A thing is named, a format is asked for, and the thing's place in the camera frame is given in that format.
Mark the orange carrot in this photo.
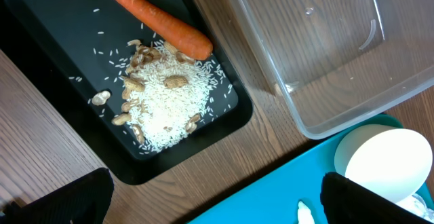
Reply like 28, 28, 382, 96
115, 0, 213, 60

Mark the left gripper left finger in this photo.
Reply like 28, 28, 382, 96
1, 168, 114, 224

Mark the pile of rice and peanuts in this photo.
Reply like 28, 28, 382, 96
67, 8, 235, 155

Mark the white napkin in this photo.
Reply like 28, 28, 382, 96
297, 193, 433, 224

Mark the white bowl with peanuts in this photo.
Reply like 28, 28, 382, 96
334, 124, 433, 203

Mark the teal serving tray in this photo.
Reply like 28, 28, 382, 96
195, 115, 404, 223

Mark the clear plastic bin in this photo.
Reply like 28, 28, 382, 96
229, 0, 433, 139

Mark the black plastic tray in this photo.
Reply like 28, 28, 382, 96
1, 0, 253, 185

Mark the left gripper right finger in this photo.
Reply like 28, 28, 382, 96
320, 172, 430, 224

